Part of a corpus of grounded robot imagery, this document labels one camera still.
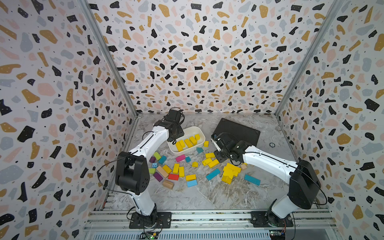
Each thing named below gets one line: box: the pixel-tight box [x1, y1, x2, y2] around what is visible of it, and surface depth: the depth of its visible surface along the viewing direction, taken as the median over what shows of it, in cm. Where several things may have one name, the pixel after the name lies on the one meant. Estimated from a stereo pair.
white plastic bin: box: [166, 126, 206, 156], surface depth 105 cm
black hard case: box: [213, 118, 261, 147], surface depth 109 cm
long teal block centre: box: [206, 168, 221, 181], surface depth 92 cm
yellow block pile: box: [221, 163, 242, 185], surface depth 92 cm
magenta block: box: [175, 154, 186, 163], surface depth 97 cm
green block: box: [148, 168, 156, 174], surface depth 92 cm
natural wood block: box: [162, 179, 175, 190], surface depth 86 cm
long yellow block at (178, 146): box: [175, 141, 183, 152], surface depth 103 cm
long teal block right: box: [244, 174, 261, 186], surface depth 90 cm
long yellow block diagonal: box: [208, 159, 220, 169], surface depth 94 cm
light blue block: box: [187, 179, 198, 188], surface depth 87 cm
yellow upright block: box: [179, 166, 185, 178], surface depth 92 cm
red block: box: [168, 173, 180, 181], surface depth 90 cm
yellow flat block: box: [185, 174, 197, 181], surface depth 90 cm
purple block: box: [153, 172, 163, 182], surface depth 89 cm
